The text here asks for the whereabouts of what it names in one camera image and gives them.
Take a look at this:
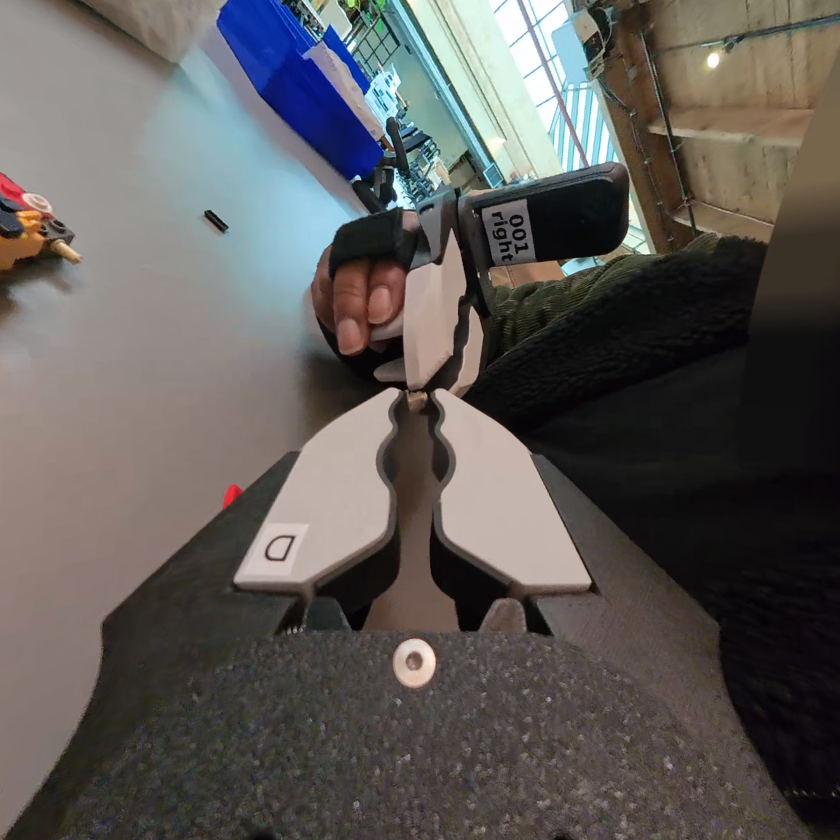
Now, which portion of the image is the white numbered paper bag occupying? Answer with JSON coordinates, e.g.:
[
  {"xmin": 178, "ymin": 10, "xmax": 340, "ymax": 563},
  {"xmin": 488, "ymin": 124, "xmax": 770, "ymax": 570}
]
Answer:
[{"xmin": 82, "ymin": 0, "xmax": 227, "ymax": 64}]

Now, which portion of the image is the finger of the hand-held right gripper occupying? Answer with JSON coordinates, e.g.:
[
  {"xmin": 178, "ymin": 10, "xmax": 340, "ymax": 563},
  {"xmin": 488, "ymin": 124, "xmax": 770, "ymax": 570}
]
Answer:
[
  {"xmin": 433, "ymin": 307, "xmax": 488, "ymax": 399},
  {"xmin": 403, "ymin": 246, "xmax": 464, "ymax": 390}
]

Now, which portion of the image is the blue storage bin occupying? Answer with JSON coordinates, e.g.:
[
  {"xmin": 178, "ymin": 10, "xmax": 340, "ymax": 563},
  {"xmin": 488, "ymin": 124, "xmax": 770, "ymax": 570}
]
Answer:
[
  {"xmin": 262, "ymin": 26, "xmax": 385, "ymax": 181},
  {"xmin": 217, "ymin": 0, "xmax": 329, "ymax": 116}
]

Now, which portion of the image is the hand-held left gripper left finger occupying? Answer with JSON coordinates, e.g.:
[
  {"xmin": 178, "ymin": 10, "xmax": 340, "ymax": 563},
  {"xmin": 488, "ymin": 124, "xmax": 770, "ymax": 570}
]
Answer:
[{"xmin": 234, "ymin": 387, "xmax": 403, "ymax": 595}]

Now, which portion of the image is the person's right forearm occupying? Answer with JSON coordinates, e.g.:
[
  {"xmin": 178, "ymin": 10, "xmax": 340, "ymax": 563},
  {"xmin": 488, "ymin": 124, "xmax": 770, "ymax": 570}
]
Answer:
[{"xmin": 482, "ymin": 233, "xmax": 726, "ymax": 388}]

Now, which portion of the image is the black office chair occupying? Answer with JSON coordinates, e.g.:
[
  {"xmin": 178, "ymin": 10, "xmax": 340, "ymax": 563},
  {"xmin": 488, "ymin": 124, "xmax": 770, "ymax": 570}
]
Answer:
[{"xmin": 351, "ymin": 117, "xmax": 427, "ymax": 214}]

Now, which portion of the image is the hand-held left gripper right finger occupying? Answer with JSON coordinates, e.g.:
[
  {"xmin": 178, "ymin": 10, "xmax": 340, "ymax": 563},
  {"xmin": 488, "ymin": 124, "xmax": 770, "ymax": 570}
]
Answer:
[{"xmin": 430, "ymin": 390, "xmax": 593, "ymax": 598}]

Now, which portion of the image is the person's right hand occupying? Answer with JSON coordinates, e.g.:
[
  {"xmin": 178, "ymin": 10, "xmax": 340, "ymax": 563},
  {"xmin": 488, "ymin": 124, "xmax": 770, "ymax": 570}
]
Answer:
[{"xmin": 310, "ymin": 252, "xmax": 411, "ymax": 358}]

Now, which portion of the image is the yellow lego car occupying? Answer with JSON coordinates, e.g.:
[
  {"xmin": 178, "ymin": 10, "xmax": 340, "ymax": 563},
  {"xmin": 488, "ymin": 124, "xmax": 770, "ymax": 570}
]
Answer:
[{"xmin": 0, "ymin": 171, "xmax": 83, "ymax": 271}]

